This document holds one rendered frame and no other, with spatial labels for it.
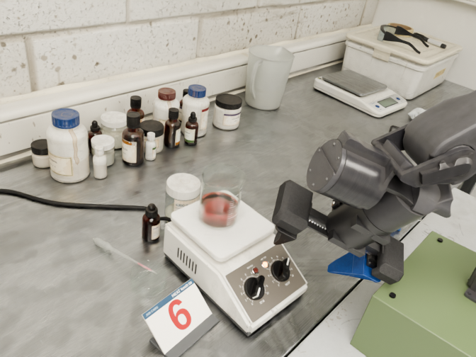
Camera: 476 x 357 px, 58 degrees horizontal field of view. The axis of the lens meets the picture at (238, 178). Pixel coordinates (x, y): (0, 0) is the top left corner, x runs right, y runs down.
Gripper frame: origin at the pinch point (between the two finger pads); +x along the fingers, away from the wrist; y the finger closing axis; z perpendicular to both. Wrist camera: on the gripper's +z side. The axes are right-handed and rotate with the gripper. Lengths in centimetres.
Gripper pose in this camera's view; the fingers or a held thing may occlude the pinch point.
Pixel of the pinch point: (316, 246)
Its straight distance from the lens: 59.5
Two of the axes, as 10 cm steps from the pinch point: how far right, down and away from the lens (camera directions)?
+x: -4.6, 4.7, 7.5
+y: -8.6, -4.6, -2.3
